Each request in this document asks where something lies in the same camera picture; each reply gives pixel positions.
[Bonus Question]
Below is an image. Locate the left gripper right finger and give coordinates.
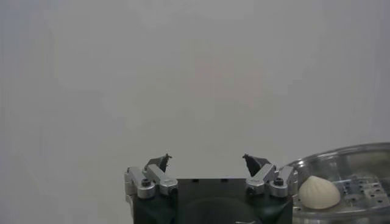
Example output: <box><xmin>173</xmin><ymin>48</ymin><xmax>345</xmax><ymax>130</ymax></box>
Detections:
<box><xmin>242</xmin><ymin>153</ymin><xmax>299</xmax><ymax>198</ymax></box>

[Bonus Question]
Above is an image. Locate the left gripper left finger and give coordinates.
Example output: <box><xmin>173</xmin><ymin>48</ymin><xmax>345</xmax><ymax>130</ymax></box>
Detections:
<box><xmin>124</xmin><ymin>153</ymin><xmax>179</xmax><ymax>200</ymax></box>

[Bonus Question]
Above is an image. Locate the white steamed baozi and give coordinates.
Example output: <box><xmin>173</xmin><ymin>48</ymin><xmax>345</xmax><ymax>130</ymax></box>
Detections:
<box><xmin>297</xmin><ymin>175</ymin><xmax>341</xmax><ymax>210</ymax></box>

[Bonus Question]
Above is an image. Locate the stainless steel steamer basket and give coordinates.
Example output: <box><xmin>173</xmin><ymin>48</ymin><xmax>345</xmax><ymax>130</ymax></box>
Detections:
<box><xmin>286</xmin><ymin>142</ymin><xmax>390</xmax><ymax>224</ymax></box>

